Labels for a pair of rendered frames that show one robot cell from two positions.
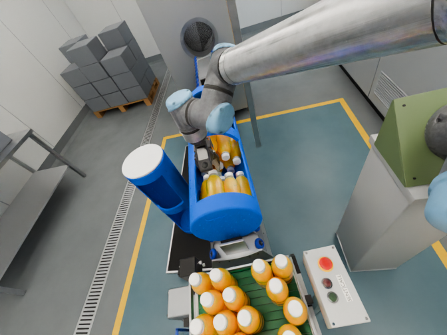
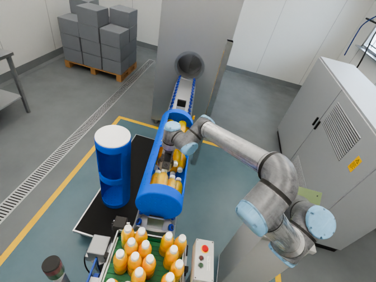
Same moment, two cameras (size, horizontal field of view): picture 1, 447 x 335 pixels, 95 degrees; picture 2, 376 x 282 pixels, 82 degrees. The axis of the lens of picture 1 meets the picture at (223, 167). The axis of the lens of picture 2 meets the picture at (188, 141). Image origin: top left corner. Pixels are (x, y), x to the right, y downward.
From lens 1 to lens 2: 0.57 m
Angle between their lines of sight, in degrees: 13
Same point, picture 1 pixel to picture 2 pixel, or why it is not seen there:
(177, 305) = (97, 246)
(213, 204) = (160, 189)
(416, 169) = not seen: hidden behind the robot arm
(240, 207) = (174, 198)
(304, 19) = (236, 142)
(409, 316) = not seen: outside the picture
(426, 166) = not seen: hidden behind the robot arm
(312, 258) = (199, 243)
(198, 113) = (180, 140)
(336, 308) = (200, 271)
